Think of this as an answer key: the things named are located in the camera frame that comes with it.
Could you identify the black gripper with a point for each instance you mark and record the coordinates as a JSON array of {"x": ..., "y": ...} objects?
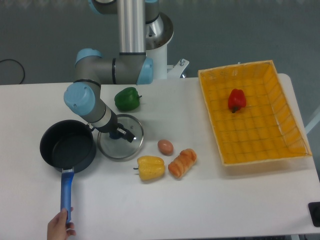
[{"x": 109, "y": 124}]

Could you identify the glass lid blue knob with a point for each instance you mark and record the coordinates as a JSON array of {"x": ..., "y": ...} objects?
[{"x": 118, "y": 149}]

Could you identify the dark saucepan blue handle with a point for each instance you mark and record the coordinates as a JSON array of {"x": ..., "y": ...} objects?
[{"x": 69, "y": 147}]

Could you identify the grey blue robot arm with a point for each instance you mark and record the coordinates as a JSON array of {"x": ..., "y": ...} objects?
[{"x": 131, "y": 67}]

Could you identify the person's hand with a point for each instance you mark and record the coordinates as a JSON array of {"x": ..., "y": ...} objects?
[{"x": 59, "y": 229}]

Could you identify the green bell pepper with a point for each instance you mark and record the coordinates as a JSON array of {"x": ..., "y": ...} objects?
[{"x": 128, "y": 99}]

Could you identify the yellow bell pepper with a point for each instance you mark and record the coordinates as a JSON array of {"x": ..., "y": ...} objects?
[{"x": 150, "y": 167}]

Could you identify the brown egg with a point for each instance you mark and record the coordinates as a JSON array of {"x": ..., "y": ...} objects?
[{"x": 165, "y": 147}]

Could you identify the orange croissant bread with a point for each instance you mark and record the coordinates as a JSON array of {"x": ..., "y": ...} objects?
[{"x": 182, "y": 163}]

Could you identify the red bell pepper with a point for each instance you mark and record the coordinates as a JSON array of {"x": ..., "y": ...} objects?
[{"x": 237, "y": 100}]

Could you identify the yellow wicker basket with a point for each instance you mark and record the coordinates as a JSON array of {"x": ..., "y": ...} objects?
[{"x": 266, "y": 129}]

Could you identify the black device at edge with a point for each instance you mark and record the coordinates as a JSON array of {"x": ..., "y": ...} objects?
[{"x": 314, "y": 210}]

